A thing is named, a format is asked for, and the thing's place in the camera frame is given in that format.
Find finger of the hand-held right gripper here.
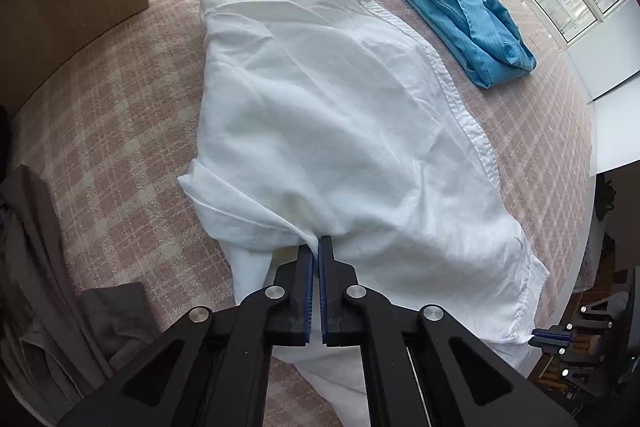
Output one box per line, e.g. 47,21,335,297
552,349,601,380
531,324,578,350

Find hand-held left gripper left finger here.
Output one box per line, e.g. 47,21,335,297
60,247,315,427

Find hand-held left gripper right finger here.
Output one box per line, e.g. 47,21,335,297
318,235,578,427

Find white shirt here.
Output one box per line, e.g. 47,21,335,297
177,0,550,427

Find pile of dark clothes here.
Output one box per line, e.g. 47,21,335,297
0,164,116,413

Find pink plaid tablecloth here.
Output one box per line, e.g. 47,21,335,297
10,0,596,427

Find folded blue shirt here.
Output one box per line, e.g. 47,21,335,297
370,0,537,90

